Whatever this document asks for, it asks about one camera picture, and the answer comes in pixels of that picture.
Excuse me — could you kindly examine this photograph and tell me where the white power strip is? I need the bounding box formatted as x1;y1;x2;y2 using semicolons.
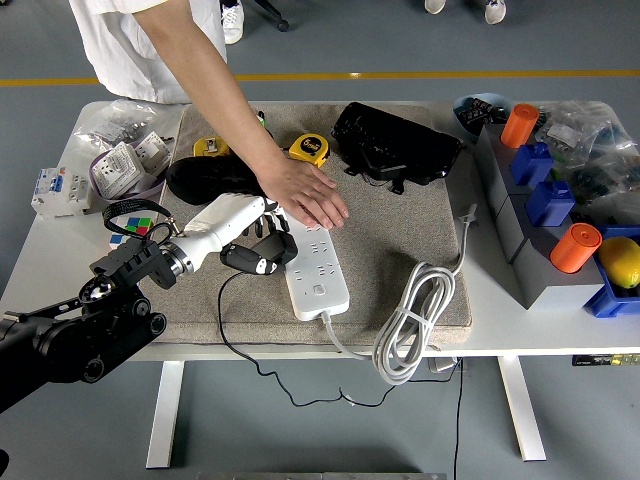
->
283;217;350;322

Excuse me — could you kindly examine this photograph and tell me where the dark label strip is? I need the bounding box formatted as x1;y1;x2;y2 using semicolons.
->
572;352;640;368

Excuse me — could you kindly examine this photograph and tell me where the grey-brown mat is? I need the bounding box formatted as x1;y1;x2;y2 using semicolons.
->
129;102;472;346

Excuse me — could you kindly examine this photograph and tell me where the white power strip cable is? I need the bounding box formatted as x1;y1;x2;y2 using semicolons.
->
321;203;480;387

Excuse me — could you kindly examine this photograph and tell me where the person's right hand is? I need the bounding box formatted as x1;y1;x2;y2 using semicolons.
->
253;155;350;230

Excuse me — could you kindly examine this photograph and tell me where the small grey control box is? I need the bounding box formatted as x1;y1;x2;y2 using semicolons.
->
427;355;466;374

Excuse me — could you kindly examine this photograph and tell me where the white circuit breaker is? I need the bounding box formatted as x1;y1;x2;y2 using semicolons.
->
29;166;94;220

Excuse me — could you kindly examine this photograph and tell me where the clear bag of parts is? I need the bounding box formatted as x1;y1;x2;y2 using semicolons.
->
532;99;637;161
569;149;640;226

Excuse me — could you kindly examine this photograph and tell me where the purple bowl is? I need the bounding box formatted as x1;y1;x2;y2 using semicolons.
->
88;144;169;204

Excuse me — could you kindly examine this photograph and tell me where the white table leg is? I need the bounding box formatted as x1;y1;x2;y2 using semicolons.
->
145;359;186;470
497;355;548;462

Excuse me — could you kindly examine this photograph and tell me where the stickerless Rubik's cube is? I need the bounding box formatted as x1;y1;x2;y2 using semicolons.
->
108;214;154;250

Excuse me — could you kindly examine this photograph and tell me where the glossy black case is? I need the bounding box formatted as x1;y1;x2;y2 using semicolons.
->
329;101;465;195

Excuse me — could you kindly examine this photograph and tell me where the thin black adapter cord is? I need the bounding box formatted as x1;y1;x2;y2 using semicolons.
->
217;271;454;408

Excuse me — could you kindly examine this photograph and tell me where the hanging black cable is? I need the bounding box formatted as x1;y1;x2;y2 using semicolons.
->
452;357;464;480

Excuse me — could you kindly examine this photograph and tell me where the black power adapter plug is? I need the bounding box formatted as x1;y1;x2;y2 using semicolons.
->
249;230;300;274

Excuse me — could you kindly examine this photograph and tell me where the yellow tape measure black label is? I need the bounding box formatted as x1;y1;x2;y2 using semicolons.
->
288;132;331;169

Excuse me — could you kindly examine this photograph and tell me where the yellow tape measure picture label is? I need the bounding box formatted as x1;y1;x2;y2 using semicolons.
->
192;136;232;157

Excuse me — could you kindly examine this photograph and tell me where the yellow lemon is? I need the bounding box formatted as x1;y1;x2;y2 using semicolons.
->
597;236;640;289

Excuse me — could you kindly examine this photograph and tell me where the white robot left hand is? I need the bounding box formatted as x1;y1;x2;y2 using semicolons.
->
179;192;294;277

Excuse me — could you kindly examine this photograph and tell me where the blue plastic block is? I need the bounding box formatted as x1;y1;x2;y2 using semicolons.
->
508;141;555;188
524;180;576;228

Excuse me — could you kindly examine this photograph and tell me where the black cloth pouch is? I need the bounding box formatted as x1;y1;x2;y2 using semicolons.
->
164;155;266;207

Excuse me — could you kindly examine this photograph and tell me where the clear bag of screws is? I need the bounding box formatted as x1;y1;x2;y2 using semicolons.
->
72;98;184;151

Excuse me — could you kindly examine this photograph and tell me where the light blue bowl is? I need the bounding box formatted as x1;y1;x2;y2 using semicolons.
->
452;92;515;141

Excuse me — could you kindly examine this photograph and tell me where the orange cylinder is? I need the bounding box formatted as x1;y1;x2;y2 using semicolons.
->
549;222;603;274
499;102;540;150

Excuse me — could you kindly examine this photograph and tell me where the grey block holder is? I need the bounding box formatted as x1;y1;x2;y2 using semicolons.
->
474;122;606;311

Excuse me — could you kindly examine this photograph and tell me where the blue plastic bin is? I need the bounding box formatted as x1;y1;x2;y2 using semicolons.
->
582;223;640;319

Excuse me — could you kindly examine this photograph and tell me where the white shoe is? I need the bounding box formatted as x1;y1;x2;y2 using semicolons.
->
221;2;246;46

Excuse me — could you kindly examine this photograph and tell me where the black chair base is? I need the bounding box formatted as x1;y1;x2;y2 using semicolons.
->
249;0;291;34

